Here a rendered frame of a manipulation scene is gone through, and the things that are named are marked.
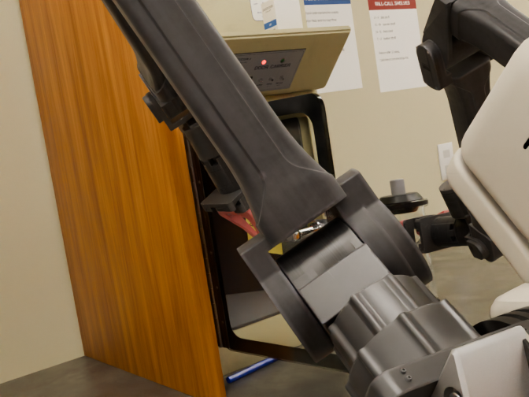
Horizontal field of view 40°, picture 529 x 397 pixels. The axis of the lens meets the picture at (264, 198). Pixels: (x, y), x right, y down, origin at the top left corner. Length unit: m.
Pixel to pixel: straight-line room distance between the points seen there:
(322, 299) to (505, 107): 0.18
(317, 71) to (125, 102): 0.37
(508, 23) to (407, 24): 1.39
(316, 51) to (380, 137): 0.88
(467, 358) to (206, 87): 0.24
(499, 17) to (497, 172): 0.44
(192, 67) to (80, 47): 0.85
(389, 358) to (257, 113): 0.19
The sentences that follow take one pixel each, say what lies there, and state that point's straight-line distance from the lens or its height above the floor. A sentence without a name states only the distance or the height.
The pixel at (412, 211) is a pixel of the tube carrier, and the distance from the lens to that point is 1.41.
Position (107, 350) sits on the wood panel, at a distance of 1.49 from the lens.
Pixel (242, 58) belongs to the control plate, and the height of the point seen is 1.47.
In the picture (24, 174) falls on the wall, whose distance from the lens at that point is 1.57.
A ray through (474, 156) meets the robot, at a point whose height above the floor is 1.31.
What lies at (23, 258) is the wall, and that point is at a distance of 1.57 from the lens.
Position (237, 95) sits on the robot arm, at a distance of 0.50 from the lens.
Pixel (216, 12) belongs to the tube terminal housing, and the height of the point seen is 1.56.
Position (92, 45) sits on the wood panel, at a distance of 1.30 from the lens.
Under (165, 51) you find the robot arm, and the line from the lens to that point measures 0.50.
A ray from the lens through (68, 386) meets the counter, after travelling 1.43.
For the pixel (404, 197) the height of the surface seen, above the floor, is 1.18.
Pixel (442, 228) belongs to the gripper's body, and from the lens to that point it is 1.36.
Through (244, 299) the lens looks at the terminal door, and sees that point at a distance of 1.19.
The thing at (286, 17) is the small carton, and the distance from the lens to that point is 1.29.
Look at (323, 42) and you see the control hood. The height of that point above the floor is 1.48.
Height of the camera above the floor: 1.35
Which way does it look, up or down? 5 degrees down
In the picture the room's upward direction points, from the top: 9 degrees counter-clockwise
